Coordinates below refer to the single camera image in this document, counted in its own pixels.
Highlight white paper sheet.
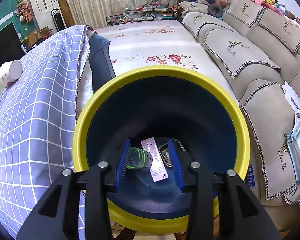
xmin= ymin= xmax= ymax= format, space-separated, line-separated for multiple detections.
xmin=281 ymin=80 xmax=300 ymax=113

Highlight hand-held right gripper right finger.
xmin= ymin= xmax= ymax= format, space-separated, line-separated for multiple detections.
xmin=167 ymin=137 xmax=282 ymax=240

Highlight dark blue pillow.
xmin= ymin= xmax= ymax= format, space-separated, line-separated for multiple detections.
xmin=89 ymin=32 xmax=117 ymax=93

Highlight beige sofa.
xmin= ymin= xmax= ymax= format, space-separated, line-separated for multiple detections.
xmin=177 ymin=0 xmax=300 ymax=218

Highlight black tower heater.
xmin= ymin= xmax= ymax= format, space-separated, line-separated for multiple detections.
xmin=51 ymin=9 xmax=66 ymax=32

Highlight yellow-rimmed dark blue bin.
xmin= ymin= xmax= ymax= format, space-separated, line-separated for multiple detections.
xmin=72 ymin=66 xmax=251 ymax=233

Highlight brown cardboard boxes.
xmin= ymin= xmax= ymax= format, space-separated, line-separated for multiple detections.
xmin=21 ymin=26 xmax=53 ymax=49

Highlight small green plastic bottle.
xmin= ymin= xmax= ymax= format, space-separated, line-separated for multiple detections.
xmin=126 ymin=147 xmax=154 ymax=169

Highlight clear plastic packet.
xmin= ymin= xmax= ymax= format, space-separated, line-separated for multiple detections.
xmin=285 ymin=121 xmax=300 ymax=180

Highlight black television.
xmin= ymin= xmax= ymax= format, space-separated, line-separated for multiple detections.
xmin=0 ymin=21 xmax=25 ymax=90

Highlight white floral paper cup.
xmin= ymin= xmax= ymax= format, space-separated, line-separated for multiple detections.
xmin=0 ymin=60 xmax=23 ymax=88

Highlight white tall cabinet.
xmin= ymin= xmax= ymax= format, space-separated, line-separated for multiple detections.
xmin=27 ymin=0 xmax=59 ymax=33

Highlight beige patterned curtain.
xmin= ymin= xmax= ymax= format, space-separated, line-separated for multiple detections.
xmin=60 ymin=0 xmax=210 ymax=29

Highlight blue checkered tablecloth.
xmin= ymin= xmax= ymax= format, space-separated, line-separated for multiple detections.
xmin=0 ymin=25 xmax=93 ymax=238

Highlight cluttered glass shelf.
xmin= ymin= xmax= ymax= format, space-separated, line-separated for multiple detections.
xmin=106 ymin=4 xmax=178 ymax=27

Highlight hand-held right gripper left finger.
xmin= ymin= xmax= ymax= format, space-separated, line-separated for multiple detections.
xmin=16 ymin=139 xmax=132 ymax=240

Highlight artificial flower decoration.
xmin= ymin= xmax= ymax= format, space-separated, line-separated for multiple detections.
xmin=14 ymin=0 xmax=33 ymax=22

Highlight black phone-like object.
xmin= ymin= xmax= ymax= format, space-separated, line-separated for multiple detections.
xmin=158 ymin=140 xmax=187 ymax=168

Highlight floral mattress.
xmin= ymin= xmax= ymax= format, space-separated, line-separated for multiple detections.
xmin=91 ymin=20 xmax=240 ymax=105

